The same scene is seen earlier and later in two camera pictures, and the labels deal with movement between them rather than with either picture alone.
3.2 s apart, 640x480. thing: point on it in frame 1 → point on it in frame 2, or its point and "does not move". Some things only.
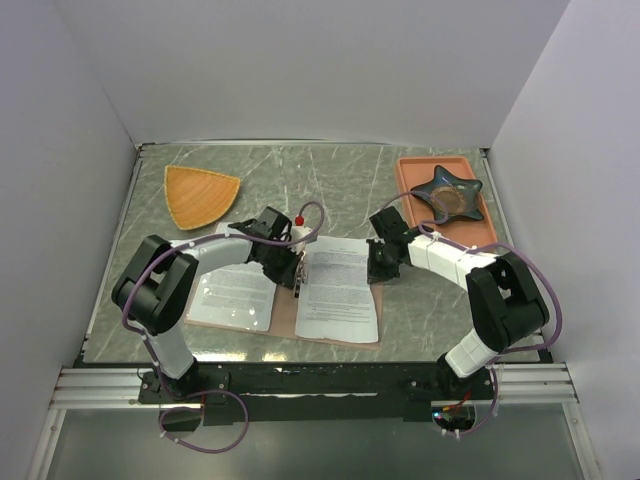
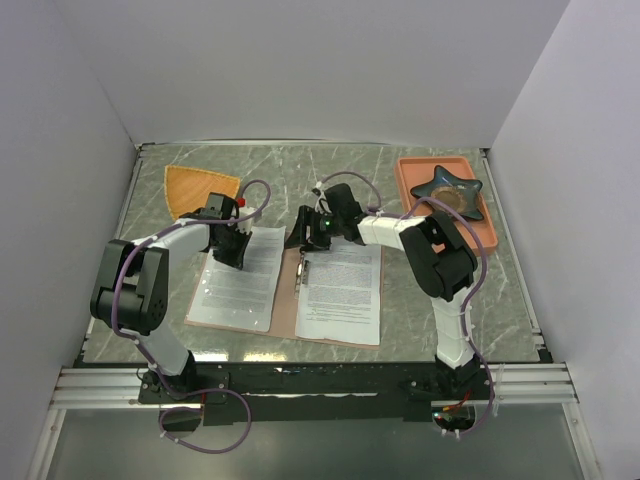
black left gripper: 287,275 → 237,259
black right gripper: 374,273 → 306,217
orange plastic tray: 414,173 → 421,208
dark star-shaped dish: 459,196 does not move
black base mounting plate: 320,391 does not move
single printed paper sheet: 237,295 does not move
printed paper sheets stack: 336,302 does not move
